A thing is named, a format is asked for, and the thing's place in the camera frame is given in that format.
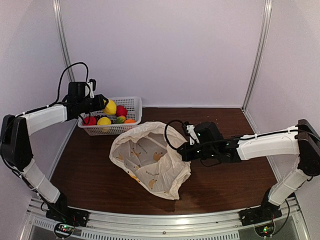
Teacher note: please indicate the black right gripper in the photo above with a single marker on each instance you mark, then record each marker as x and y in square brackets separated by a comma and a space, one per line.
[186, 155]

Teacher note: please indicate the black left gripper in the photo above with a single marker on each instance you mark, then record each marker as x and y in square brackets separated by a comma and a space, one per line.
[99, 105]

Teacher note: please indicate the yellow lemon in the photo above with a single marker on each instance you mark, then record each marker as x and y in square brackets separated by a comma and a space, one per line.
[110, 107]
[104, 121]

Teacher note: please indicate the red apple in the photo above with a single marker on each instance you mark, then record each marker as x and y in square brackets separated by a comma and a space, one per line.
[121, 111]

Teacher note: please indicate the green yellow mango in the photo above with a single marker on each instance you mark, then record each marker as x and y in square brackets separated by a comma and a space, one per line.
[120, 119]

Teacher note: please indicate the orange fruit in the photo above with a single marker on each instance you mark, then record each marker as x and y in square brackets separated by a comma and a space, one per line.
[129, 121]

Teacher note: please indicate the banana print plastic bag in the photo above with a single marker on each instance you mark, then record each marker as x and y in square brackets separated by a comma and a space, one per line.
[147, 154]

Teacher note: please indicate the dark red grape bunch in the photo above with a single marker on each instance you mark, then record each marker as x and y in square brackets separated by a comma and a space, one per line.
[97, 117]

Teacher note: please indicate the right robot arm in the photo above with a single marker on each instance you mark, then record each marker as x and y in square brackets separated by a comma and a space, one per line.
[301, 140]

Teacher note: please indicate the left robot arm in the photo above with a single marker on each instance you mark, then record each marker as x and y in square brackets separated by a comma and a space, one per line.
[16, 148]

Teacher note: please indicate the white perforated plastic basket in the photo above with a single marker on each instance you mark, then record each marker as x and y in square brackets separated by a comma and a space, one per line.
[134, 106]

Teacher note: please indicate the right circuit board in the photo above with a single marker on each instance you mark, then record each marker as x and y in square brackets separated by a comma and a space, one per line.
[265, 230]

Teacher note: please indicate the circuit board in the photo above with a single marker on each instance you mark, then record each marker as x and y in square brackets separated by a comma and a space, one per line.
[265, 230]
[62, 230]

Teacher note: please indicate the left circuit board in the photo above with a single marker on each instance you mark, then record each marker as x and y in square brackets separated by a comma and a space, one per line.
[62, 230]

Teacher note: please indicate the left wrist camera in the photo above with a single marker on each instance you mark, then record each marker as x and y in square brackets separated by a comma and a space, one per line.
[90, 87]

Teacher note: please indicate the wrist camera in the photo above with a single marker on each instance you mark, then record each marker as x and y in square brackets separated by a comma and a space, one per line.
[90, 87]
[190, 132]

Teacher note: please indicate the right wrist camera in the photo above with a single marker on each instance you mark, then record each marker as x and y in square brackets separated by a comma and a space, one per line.
[190, 132]

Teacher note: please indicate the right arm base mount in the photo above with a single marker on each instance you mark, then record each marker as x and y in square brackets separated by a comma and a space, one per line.
[263, 213]

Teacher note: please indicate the left aluminium corner post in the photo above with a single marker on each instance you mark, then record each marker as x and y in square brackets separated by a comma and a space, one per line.
[61, 32]

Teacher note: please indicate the aluminium corner post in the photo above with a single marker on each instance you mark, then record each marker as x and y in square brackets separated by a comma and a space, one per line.
[264, 31]
[61, 32]

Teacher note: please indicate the aluminium front rail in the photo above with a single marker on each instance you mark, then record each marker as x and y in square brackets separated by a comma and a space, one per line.
[224, 225]

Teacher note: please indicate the right aluminium corner post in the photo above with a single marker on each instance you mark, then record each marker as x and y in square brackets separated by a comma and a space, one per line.
[264, 31]

